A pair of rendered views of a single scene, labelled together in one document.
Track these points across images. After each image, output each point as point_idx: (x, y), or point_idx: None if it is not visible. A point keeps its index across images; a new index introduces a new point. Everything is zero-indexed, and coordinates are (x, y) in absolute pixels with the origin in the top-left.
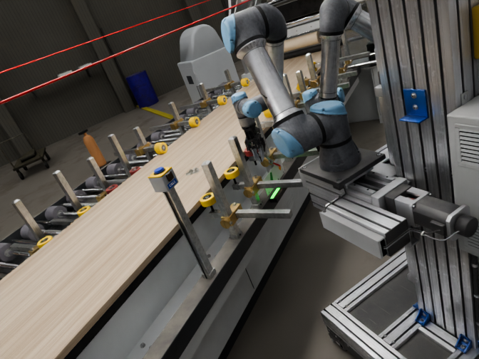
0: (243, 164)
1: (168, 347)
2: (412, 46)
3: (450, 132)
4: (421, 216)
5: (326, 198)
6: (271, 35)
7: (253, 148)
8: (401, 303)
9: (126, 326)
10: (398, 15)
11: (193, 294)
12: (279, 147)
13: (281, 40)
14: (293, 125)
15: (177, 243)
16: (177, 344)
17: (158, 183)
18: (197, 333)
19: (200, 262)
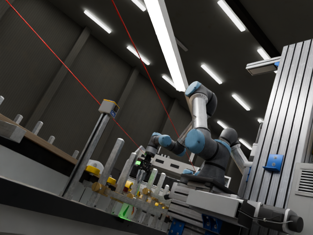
0: (127, 174)
1: (17, 182)
2: (283, 133)
3: (295, 172)
4: (266, 210)
5: (185, 203)
6: (208, 106)
7: (143, 167)
8: None
9: None
10: (281, 118)
11: (48, 191)
12: (188, 141)
13: (208, 114)
14: (205, 133)
15: (52, 170)
16: (20, 193)
17: (107, 105)
18: (20, 221)
19: (72, 179)
